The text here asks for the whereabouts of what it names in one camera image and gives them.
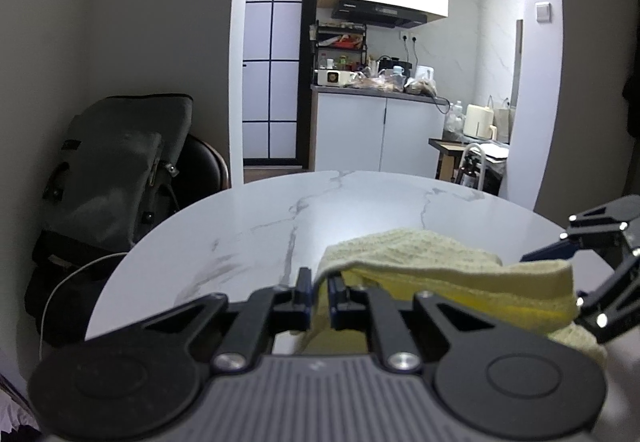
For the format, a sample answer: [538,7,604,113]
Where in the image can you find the yellow-green ribbed towel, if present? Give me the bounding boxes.
[297,228,608,366]

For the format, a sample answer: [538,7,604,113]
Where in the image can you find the dark wooden chair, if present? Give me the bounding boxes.
[169,134,230,210]

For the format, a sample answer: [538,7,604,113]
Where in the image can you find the wooden side cart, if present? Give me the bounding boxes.
[428,139,509,196]

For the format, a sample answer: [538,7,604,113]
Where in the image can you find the cream electric kettle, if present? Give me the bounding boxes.
[463,104,498,140]

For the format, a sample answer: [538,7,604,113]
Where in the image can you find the white lower kitchen cabinet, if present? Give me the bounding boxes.
[309,87,449,179]

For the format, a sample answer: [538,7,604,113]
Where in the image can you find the dark green backpack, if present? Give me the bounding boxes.
[42,93,193,251]

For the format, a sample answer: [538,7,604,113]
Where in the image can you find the white small countertop appliance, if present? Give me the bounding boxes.
[316,69,356,87]

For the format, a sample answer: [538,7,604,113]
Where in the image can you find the white electric kettle on counter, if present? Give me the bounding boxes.
[414,65,435,81]

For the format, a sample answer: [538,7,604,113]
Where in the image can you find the black spice rack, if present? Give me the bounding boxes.
[309,20,368,72]

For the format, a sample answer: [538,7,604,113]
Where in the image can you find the black range hood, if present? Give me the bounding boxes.
[332,0,428,29]

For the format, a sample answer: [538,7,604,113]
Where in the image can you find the black-framed glass door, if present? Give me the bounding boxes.
[242,0,318,168]

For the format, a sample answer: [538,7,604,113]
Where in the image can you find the white charging cable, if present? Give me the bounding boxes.
[38,250,130,363]

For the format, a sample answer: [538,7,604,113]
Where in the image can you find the white wall light switch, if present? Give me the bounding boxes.
[535,1,552,24]

